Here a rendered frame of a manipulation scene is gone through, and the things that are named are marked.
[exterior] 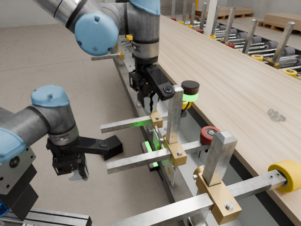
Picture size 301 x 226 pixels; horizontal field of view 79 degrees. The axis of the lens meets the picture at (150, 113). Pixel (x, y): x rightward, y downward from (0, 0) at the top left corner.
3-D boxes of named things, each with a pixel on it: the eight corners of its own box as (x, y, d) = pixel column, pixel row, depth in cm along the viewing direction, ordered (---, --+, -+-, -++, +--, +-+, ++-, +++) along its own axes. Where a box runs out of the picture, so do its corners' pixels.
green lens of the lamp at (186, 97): (184, 102, 59) (185, 97, 58) (176, 93, 64) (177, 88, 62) (200, 99, 61) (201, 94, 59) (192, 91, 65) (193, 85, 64)
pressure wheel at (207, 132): (202, 161, 74) (208, 141, 67) (193, 146, 80) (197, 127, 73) (219, 156, 75) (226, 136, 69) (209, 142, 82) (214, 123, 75)
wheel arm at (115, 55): (91, 61, 163) (90, 57, 160) (91, 60, 165) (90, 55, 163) (139, 56, 173) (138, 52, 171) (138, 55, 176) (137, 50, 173)
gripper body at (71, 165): (60, 158, 61) (48, 132, 54) (87, 152, 63) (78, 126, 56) (58, 178, 55) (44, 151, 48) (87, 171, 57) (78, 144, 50)
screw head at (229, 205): (228, 212, 41) (229, 210, 40) (222, 203, 42) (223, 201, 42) (235, 209, 41) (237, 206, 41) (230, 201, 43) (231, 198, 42)
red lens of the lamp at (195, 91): (185, 96, 58) (186, 90, 56) (177, 87, 62) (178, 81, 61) (202, 93, 59) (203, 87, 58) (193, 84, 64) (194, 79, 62)
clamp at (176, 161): (173, 167, 68) (174, 158, 65) (161, 142, 79) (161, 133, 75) (187, 163, 70) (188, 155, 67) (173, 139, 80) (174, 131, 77)
